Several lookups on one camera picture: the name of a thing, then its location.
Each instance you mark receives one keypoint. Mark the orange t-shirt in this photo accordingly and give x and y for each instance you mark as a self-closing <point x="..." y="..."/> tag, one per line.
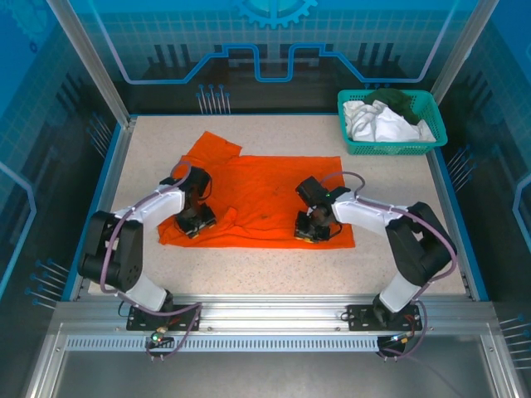
<point x="265" y="186"/>

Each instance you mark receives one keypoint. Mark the aluminium mounting rail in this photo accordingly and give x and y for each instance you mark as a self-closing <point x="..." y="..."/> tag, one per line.
<point x="269" y="311"/>

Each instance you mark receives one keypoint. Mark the dark green t-shirt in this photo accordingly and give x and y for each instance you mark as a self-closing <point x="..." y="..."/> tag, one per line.
<point x="398" y="101"/>

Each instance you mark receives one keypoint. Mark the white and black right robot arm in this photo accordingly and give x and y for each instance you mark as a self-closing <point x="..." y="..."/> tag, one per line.
<point x="365" y="213"/>

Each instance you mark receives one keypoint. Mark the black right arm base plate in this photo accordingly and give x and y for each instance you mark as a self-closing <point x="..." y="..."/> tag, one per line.
<point x="361" y="317"/>

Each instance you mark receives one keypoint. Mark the white t-shirt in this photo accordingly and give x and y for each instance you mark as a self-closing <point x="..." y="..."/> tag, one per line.
<point x="390" y="126"/>

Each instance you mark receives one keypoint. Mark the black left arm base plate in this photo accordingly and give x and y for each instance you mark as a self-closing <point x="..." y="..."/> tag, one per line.
<point x="182" y="317"/>

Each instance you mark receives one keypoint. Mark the aluminium table side rail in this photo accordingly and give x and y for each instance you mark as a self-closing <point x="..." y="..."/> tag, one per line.
<point x="118" y="166"/>
<point x="464" y="282"/>

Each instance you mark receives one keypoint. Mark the aluminium frame post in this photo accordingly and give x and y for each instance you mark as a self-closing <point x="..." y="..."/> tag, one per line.
<point x="469" y="33"/>
<point x="97" y="70"/>

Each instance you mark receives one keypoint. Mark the teal plastic basket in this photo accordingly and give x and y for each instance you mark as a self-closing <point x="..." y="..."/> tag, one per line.
<point x="394" y="147"/>

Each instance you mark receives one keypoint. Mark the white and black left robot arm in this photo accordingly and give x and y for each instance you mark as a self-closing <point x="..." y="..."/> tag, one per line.
<point x="162" y="203"/>

